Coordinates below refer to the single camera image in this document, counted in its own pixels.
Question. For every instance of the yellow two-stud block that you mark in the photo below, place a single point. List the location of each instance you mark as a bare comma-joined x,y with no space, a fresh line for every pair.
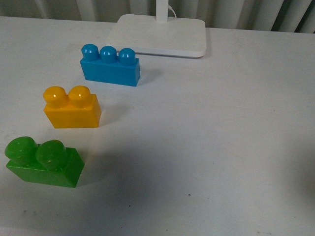
77,109

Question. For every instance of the blue three-stud block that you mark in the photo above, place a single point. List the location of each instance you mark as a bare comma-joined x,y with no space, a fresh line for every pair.
109,66

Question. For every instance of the white lamp with flat base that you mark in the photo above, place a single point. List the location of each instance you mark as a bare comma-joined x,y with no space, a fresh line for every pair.
160,34

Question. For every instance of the green two-stud block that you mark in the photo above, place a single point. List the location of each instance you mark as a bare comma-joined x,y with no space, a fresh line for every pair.
48,163

